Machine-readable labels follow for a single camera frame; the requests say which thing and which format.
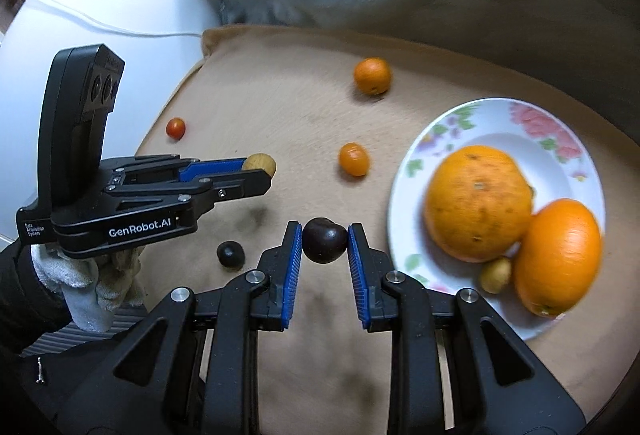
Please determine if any small yellow longan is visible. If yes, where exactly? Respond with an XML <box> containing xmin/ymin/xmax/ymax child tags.
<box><xmin>242</xmin><ymin>154</ymin><xmax>277</xmax><ymax>178</ymax></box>
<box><xmin>480</xmin><ymin>257</ymin><xmax>514</xmax><ymax>295</ymax></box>

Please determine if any smooth oval orange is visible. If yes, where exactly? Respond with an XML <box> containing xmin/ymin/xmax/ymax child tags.
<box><xmin>513</xmin><ymin>198</ymin><xmax>602</xmax><ymax>319</ymax></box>

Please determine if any small orange kumquat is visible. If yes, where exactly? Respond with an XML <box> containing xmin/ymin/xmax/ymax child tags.
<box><xmin>338</xmin><ymin>142</ymin><xmax>371</xmax><ymax>177</ymax></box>

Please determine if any dark plum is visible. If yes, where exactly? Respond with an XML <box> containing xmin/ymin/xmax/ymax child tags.
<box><xmin>302</xmin><ymin>217</ymin><xmax>349</xmax><ymax>265</ymax></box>

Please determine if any floral white plate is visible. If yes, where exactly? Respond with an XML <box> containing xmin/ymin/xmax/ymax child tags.
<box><xmin>388</xmin><ymin>98</ymin><xmax>607</xmax><ymax>342</ymax></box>

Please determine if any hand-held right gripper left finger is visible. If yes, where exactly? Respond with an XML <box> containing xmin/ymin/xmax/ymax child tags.
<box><xmin>60</xmin><ymin>221</ymin><xmax>304</xmax><ymax>435</ymax></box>

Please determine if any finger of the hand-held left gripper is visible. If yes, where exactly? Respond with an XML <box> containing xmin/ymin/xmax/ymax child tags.
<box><xmin>100</xmin><ymin>154</ymin><xmax>247</xmax><ymax>186</ymax></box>
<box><xmin>100</xmin><ymin>168</ymin><xmax>274</xmax><ymax>219</ymax></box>

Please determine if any small dark cherry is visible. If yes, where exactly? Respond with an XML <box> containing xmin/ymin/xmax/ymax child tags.
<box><xmin>216</xmin><ymin>241</ymin><xmax>246</xmax><ymax>271</ymax></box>

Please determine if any large round orange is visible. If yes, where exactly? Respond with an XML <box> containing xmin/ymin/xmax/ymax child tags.
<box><xmin>424</xmin><ymin>145</ymin><xmax>534</xmax><ymax>264</ymax></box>

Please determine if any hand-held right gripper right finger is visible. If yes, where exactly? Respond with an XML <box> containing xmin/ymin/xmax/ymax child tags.
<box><xmin>347</xmin><ymin>223</ymin><xmax>587</xmax><ymax>435</ymax></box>

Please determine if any person's left hand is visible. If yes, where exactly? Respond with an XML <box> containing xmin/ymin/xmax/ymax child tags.
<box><xmin>31</xmin><ymin>242</ymin><xmax>147</xmax><ymax>334</ymax></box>

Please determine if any mandarin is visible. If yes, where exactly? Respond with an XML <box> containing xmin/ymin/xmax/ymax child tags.
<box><xmin>354</xmin><ymin>57</ymin><xmax>392</xmax><ymax>96</ymax></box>

